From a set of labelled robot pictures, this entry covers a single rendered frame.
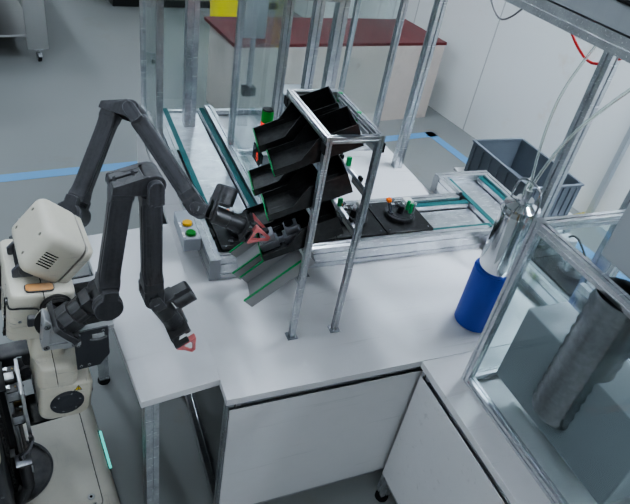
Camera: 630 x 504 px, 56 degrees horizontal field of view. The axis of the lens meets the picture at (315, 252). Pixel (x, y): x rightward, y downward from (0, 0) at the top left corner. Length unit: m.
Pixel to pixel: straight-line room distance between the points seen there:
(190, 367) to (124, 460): 0.93
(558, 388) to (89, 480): 1.68
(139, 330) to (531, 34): 4.64
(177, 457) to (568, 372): 1.76
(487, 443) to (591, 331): 0.57
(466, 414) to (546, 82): 4.10
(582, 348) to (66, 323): 1.37
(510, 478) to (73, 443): 1.62
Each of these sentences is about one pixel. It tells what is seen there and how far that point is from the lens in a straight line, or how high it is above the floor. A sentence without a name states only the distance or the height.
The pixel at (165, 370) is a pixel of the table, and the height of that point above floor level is 0.86.
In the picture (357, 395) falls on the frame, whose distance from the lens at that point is 2.20.
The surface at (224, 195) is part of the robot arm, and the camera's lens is 1.87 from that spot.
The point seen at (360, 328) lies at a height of 0.86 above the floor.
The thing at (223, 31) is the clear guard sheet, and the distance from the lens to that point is 3.50.
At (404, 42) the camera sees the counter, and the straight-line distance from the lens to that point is 6.01.
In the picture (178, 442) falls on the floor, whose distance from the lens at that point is 2.90.
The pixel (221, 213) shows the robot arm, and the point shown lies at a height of 1.35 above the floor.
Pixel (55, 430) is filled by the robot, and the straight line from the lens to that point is 2.65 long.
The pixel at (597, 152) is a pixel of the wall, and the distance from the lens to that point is 5.47.
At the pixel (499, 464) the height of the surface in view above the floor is 0.86.
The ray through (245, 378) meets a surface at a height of 0.86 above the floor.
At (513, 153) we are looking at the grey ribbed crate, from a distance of 4.36.
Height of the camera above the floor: 2.38
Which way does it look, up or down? 36 degrees down
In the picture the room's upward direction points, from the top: 11 degrees clockwise
